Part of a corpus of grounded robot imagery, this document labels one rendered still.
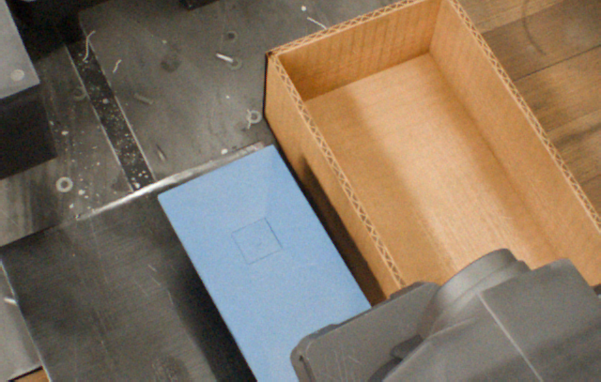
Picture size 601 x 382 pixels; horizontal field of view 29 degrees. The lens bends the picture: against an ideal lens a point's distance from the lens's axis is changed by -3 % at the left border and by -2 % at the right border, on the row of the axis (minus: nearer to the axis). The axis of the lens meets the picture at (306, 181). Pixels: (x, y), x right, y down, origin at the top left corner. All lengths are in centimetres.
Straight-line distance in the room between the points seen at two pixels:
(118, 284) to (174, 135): 11
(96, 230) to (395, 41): 21
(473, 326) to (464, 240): 40
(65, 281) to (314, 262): 14
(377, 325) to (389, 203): 23
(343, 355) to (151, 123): 29
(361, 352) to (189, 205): 18
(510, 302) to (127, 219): 39
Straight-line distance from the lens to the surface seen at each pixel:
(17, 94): 66
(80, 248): 68
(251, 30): 78
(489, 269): 35
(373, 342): 49
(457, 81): 75
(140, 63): 76
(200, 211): 64
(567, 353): 33
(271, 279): 62
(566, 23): 81
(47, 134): 71
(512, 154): 72
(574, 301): 34
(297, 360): 50
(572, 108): 78
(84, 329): 66
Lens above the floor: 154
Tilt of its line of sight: 62 degrees down
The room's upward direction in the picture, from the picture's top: 7 degrees clockwise
